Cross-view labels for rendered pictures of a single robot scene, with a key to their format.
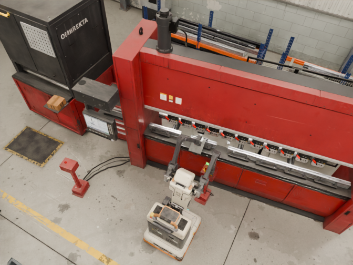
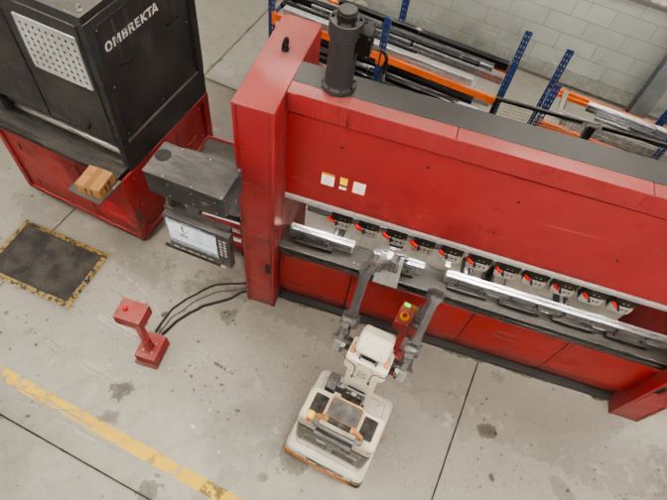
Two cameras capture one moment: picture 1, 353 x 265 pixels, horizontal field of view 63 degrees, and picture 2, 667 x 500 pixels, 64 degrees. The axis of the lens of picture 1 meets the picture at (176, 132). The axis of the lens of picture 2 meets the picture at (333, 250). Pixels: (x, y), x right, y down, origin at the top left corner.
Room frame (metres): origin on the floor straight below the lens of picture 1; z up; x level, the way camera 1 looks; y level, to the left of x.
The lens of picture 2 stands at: (0.50, 0.45, 4.30)
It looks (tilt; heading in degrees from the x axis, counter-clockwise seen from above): 57 degrees down; 351
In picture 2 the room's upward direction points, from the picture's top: 10 degrees clockwise
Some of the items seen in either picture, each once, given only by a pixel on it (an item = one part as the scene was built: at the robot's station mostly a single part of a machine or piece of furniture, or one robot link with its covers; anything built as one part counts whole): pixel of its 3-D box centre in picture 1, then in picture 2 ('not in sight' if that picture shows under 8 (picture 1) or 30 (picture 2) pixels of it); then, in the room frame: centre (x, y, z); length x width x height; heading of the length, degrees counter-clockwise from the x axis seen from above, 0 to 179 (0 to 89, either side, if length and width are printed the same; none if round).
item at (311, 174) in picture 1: (286, 166); (555, 309); (2.20, -1.55, 0.92); 1.67 x 0.06 x 0.10; 72
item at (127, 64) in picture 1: (143, 104); (278, 187); (3.04, 0.53, 1.15); 0.85 x 0.25 x 2.30; 162
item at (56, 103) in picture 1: (55, 102); (92, 181); (3.10, 1.92, 1.04); 0.30 x 0.26 x 0.12; 64
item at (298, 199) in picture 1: (235, 174); (454, 317); (2.34, -0.96, 0.41); 3.00 x 0.21 x 0.83; 72
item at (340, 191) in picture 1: (241, 158); (470, 294); (2.34, -0.96, 0.85); 3.00 x 0.21 x 0.04; 72
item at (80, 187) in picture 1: (74, 176); (142, 332); (2.15, 1.52, 0.41); 0.25 x 0.20 x 0.83; 162
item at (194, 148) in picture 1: (197, 145); (388, 270); (2.44, -0.31, 1.00); 0.26 x 0.18 x 0.01; 162
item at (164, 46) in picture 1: (170, 30); (356, 50); (2.86, 0.12, 2.53); 0.33 x 0.25 x 0.47; 72
